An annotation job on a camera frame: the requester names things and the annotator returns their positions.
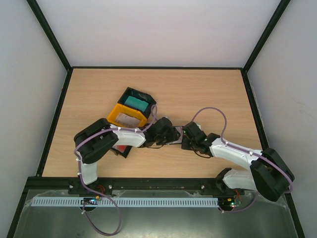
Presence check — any black leather card holder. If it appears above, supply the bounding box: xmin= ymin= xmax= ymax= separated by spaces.
xmin=164 ymin=126 xmax=184 ymax=145

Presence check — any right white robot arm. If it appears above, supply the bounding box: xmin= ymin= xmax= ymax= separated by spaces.
xmin=182 ymin=121 xmax=295 ymax=202

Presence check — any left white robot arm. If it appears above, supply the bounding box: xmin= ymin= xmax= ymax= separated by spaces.
xmin=74 ymin=117 xmax=183 ymax=185

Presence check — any black bin with teal cards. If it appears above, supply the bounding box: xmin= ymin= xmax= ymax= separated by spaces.
xmin=118 ymin=87 xmax=157 ymax=119

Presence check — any teal card stack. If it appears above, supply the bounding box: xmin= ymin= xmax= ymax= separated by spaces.
xmin=124 ymin=96 xmax=149 ymax=112

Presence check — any black bin with red cards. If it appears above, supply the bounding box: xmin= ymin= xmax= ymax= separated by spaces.
xmin=111 ymin=145 xmax=132 ymax=158

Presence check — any white pink card stack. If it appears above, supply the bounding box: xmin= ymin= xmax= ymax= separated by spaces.
xmin=114 ymin=113 xmax=140 ymax=128

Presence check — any red white card stack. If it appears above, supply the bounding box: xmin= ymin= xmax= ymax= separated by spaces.
xmin=116 ymin=145 xmax=127 ymax=153

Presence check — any yellow bin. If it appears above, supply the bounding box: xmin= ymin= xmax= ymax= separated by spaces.
xmin=106 ymin=103 xmax=148 ymax=128

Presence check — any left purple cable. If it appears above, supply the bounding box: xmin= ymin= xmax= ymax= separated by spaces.
xmin=74 ymin=104 xmax=159 ymax=235

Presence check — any purple cable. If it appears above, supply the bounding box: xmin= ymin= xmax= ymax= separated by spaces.
xmin=74 ymin=104 xmax=159 ymax=235
xmin=192 ymin=107 xmax=293 ymax=214

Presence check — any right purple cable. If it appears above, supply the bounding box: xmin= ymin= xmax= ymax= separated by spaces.
xmin=192 ymin=107 xmax=293 ymax=214

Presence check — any black front rail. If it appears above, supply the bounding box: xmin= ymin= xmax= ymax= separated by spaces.
xmin=24 ymin=177 xmax=240 ymax=197

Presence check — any white slotted cable duct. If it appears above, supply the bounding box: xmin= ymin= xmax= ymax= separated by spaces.
xmin=31 ymin=197 xmax=218 ymax=208

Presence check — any black aluminium frame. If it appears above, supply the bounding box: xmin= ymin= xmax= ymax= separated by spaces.
xmin=6 ymin=0 xmax=317 ymax=238

